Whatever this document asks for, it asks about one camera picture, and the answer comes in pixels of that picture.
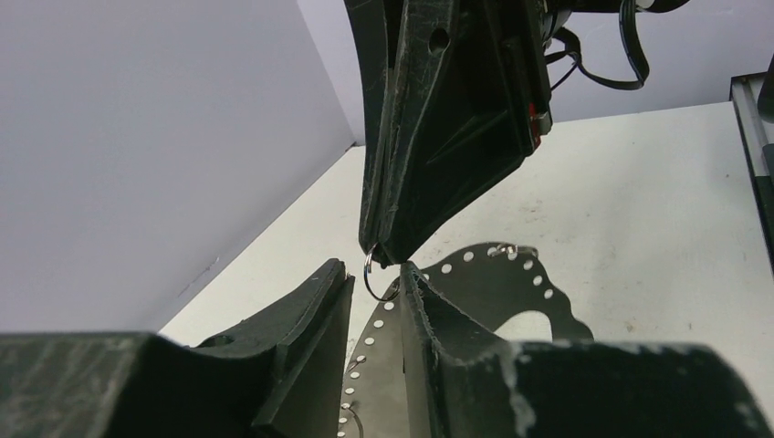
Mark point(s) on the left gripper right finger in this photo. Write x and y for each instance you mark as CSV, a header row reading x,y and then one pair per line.
x,y
584,388

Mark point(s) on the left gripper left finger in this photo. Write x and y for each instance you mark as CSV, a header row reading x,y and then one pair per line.
x,y
276,374

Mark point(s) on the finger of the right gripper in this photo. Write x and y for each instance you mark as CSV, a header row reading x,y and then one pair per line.
x,y
376,28
466,101

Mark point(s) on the aluminium frame rail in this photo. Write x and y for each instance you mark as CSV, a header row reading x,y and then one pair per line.
x,y
752,98

